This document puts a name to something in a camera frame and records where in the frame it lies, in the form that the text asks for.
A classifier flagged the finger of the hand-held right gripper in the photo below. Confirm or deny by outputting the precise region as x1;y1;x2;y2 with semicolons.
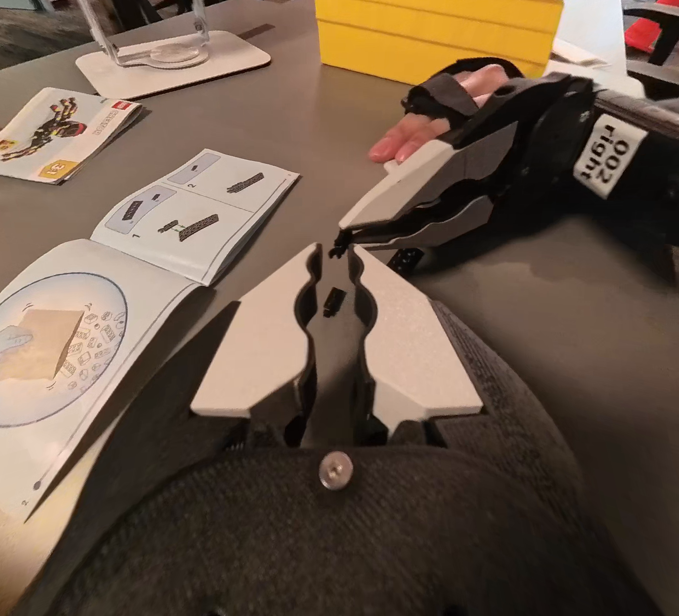
338;120;520;232
351;196;495;251

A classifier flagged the black lego plate with holes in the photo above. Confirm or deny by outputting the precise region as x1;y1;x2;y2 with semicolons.
389;246;425;277

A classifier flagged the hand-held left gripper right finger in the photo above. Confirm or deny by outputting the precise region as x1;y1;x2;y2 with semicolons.
347;245;484;427

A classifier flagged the clear stand with white base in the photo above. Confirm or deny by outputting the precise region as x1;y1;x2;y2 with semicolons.
76;0;272;99

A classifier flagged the spider instruction booklet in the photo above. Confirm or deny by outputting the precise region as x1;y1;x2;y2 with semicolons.
0;87;143;186

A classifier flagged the orange traffic cone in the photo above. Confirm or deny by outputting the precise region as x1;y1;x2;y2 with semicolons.
625;8;665;56

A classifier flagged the snake instruction booklet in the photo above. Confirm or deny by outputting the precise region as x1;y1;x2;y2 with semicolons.
0;148;301;524

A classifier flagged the person's right hand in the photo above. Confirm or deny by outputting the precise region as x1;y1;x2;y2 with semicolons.
367;64;511;165

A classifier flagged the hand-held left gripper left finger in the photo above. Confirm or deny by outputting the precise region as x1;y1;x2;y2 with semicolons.
190;244;323;419

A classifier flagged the small printed paper sheet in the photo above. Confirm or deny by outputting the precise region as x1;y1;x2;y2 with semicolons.
549;40;610;69

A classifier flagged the yellow plastic bin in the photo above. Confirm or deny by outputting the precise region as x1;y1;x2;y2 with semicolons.
309;0;571;86

